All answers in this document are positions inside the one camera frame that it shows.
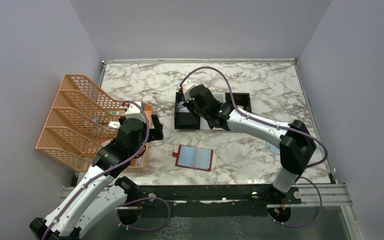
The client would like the orange plastic file organizer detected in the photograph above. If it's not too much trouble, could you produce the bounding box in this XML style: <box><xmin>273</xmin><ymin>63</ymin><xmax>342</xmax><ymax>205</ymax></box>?
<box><xmin>35</xmin><ymin>73</ymin><xmax>153</xmax><ymax>174</ymax></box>

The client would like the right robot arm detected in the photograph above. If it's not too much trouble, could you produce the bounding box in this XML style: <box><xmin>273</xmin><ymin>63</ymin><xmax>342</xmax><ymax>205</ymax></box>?
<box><xmin>180</xmin><ymin>83</ymin><xmax>316</xmax><ymax>194</ymax></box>

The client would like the white middle bin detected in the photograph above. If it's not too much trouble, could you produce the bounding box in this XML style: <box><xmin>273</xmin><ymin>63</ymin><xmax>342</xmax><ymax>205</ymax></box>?
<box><xmin>199</xmin><ymin>92</ymin><xmax>226</xmax><ymax>131</ymax></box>

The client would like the right black bin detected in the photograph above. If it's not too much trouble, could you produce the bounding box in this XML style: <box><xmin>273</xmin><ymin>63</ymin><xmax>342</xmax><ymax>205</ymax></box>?
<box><xmin>221</xmin><ymin>92</ymin><xmax>252</xmax><ymax>114</ymax></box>

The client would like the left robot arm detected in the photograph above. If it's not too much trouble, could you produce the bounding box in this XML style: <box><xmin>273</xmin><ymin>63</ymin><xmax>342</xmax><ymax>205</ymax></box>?
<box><xmin>29</xmin><ymin>113</ymin><xmax>164</xmax><ymax>240</ymax></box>

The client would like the red card holder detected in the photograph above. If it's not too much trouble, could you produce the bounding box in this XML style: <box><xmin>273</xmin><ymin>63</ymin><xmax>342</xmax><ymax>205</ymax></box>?
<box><xmin>172</xmin><ymin>144</ymin><xmax>214</xmax><ymax>172</ymax></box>

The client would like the small pink card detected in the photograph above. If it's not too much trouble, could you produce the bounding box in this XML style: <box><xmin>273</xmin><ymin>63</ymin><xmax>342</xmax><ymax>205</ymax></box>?
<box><xmin>136</xmin><ymin>156</ymin><xmax>143</xmax><ymax>167</ymax></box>

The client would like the black mounting rail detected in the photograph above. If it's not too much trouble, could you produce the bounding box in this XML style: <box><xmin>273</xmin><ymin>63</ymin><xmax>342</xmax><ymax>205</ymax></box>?
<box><xmin>116</xmin><ymin>184</ymin><xmax>302</xmax><ymax>219</ymax></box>

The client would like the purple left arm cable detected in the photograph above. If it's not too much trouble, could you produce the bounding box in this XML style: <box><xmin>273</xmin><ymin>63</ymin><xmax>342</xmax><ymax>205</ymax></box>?
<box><xmin>41</xmin><ymin>100</ymin><xmax>151</xmax><ymax>240</ymax></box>

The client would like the blue plastic packaged item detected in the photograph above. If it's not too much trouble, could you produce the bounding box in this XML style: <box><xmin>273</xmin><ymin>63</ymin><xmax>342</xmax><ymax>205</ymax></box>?
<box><xmin>265</xmin><ymin>141</ymin><xmax>280</xmax><ymax>154</ymax></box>

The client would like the silver foil packet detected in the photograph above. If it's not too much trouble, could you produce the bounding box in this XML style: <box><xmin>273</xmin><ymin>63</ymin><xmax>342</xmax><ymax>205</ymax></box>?
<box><xmin>108</xmin><ymin>121</ymin><xmax>121</xmax><ymax>130</ymax></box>

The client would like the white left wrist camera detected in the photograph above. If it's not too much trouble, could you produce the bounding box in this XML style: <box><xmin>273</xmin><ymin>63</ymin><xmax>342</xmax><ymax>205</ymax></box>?
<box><xmin>122</xmin><ymin>101</ymin><xmax>145</xmax><ymax>123</ymax></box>

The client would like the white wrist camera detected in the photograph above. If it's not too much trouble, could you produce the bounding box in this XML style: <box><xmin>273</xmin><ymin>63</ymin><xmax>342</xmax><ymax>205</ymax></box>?
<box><xmin>122</xmin><ymin>101</ymin><xmax>145</xmax><ymax>123</ymax></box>
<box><xmin>179</xmin><ymin>80</ymin><xmax>196</xmax><ymax>102</ymax></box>

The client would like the left black bin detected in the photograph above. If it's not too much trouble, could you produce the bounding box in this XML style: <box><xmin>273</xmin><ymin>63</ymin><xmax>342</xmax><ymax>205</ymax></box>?
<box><xmin>173</xmin><ymin>91</ymin><xmax>201</xmax><ymax>130</ymax></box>

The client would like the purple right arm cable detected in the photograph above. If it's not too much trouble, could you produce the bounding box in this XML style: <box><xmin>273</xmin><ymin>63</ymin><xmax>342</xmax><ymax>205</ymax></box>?
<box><xmin>178</xmin><ymin>66</ymin><xmax>329</xmax><ymax>229</ymax></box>

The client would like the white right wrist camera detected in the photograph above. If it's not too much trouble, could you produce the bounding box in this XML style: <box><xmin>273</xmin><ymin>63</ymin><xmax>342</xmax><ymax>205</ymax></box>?
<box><xmin>179</xmin><ymin>80</ymin><xmax>196</xmax><ymax>102</ymax></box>

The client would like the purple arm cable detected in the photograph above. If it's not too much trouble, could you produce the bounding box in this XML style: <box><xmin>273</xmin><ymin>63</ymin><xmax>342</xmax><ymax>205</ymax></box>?
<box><xmin>178</xmin><ymin>66</ymin><xmax>329</xmax><ymax>229</ymax></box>
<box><xmin>41</xmin><ymin>100</ymin><xmax>151</xmax><ymax>240</ymax></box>

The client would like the black bin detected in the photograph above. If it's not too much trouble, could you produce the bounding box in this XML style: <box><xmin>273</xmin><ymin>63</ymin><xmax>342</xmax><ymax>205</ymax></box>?
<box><xmin>173</xmin><ymin>91</ymin><xmax>201</xmax><ymax>130</ymax></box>
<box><xmin>221</xmin><ymin>92</ymin><xmax>252</xmax><ymax>114</ymax></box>

